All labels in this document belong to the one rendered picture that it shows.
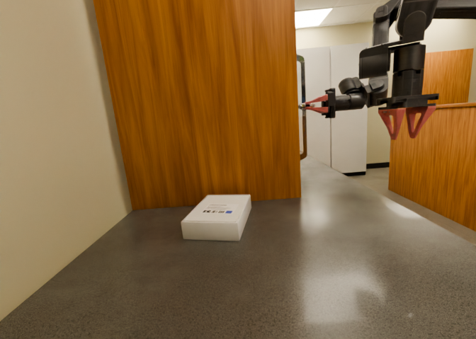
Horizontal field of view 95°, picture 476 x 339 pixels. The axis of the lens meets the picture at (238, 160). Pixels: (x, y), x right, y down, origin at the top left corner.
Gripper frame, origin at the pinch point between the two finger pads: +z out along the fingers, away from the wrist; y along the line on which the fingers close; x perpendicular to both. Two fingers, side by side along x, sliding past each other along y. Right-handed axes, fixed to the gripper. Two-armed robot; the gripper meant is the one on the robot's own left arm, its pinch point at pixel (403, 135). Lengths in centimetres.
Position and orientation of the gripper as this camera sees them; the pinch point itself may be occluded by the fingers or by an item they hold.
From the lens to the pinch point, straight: 66.3
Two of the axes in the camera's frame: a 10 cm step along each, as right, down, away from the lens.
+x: -0.1, 1.9, -9.8
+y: -10.0, 0.7, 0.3
